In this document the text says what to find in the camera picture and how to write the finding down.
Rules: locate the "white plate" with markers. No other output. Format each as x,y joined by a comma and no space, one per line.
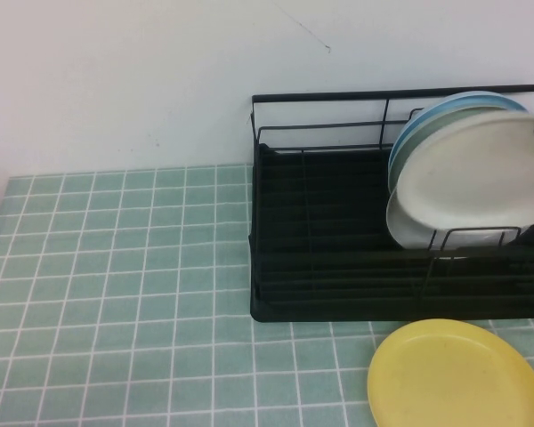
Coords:
463,178

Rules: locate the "pale green plate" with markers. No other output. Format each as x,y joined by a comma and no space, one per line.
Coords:
454,119

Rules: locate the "light blue plate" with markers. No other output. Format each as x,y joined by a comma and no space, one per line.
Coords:
431,111

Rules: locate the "grey plate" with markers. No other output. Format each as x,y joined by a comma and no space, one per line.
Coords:
405,228

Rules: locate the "yellow plate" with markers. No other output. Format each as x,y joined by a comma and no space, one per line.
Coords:
449,378

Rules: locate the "green tile pattern tablecloth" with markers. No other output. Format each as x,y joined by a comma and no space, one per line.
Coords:
115,289

